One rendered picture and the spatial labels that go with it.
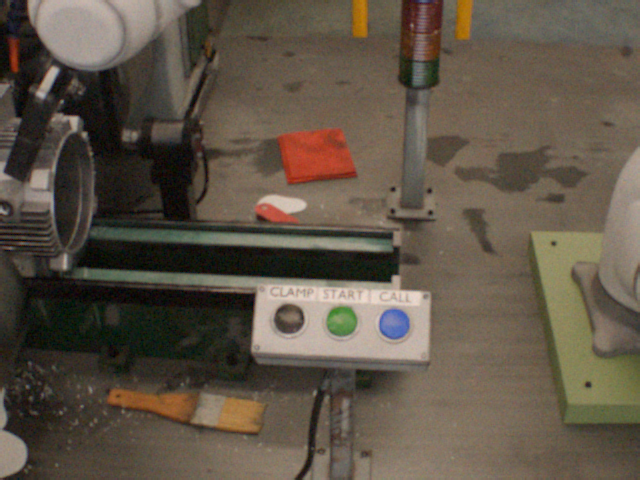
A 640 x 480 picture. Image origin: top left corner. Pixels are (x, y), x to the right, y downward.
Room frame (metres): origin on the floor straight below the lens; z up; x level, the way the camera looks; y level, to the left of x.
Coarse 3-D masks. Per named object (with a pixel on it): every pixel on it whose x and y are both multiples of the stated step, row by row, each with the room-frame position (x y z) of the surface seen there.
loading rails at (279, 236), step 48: (96, 240) 0.94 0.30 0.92; (144, 240) 0.94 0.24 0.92; (192, 240) 0.94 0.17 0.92; (240, 240) 0.93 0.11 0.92; (288, 240) 0.93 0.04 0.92; (336, 240) 0.93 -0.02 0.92; (384, 240) 0.93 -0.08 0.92; (48, 288) 0.84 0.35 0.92; (96, 288) 0.84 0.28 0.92; (144, 288) 0.83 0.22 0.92; (192, 288) 0.83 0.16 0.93; (240, 288) 0.83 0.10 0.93; (384, 288) 0.83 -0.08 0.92; (48, 336) 0.84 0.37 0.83; (96, 336) 0.84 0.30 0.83; (144, 336) 0.83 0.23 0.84; (192, 336) 0.83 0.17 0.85; (240, 336) 0.82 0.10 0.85
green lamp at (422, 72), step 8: (400, 56) 1.17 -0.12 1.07; (400, 64) 1.16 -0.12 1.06; (408, 64) 1.15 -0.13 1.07; (416, 64) 1.14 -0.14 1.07; (424, 64) 1.14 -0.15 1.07; (432, 64) 1.15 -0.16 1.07; (400, 72) 1.16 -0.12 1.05; (408, 72) 1.15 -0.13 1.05; (416, 72) 1.14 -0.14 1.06; (424, 72) 1.14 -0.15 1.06; (432, 72) 1.15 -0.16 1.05; (400, 80) 1.16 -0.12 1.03; (408, 80) 1.15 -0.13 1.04; (416, 80) 1.14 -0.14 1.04; (424, 80) 1.14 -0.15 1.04; (432, 80) 1.15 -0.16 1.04
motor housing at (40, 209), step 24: (0, 144) 0.89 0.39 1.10; (48, 144) 0.89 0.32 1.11; (72, 144) 0.98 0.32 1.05; (0, 168) 0.87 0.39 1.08; (48, 168) 0.87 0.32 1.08; (72, 168) 0.99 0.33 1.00; (48, 192) 0.85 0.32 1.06; (72, 192) 0.97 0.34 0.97; (24, 216) 0.83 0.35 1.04; (48, 216) 0.83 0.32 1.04; (72, 216) 0.95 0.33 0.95; (0, 240) 0.83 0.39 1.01; (24, 240) 0.83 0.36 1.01; (48, 240) 0.83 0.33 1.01; (72, 240) 0.91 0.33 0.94
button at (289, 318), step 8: (288, 304) 0.63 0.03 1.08; (280, 312) 0.62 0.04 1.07; (288, 312) 0.62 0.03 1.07; (296, 312) 0.62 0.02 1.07; (280, 320) 0.62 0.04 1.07; (288, 320) 0.62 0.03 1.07; (296, 320) 0.62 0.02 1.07; (304, 320) 0.62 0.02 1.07; (280, 328) 0.61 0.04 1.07; (288, 328) 0.61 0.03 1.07; (296, 328) 0.61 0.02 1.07
